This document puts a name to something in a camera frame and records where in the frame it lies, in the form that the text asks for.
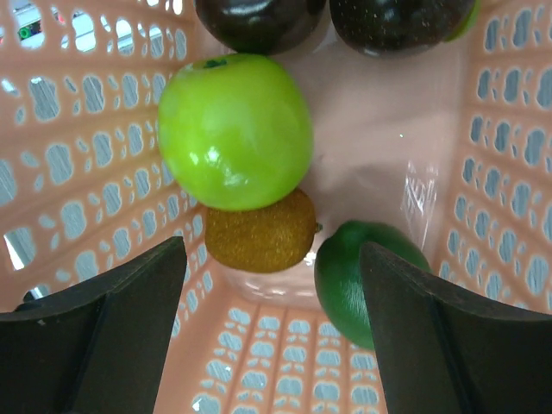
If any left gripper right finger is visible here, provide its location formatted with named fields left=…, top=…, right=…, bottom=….
left=360, top=242, right=551, bottom=413

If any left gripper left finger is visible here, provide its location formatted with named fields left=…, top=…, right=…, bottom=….
left=1, top=236, right=187, bottom=413

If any dark green fruit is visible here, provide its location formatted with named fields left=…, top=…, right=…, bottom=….
left=314, top=220, right=431, bottom=351

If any pink plastic basket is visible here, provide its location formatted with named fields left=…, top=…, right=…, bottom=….
left=1, top=1, right=551, bottom=413

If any green lime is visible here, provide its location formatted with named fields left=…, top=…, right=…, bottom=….
left=158, top=53, right=314, bottom=211

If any brown kiwi fruit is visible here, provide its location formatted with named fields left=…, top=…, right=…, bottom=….
left=204, top=188, right=318, bottom=273

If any dark brown round fruit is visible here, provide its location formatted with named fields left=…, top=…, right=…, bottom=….
left=195, top=0, right=326, bottom=54

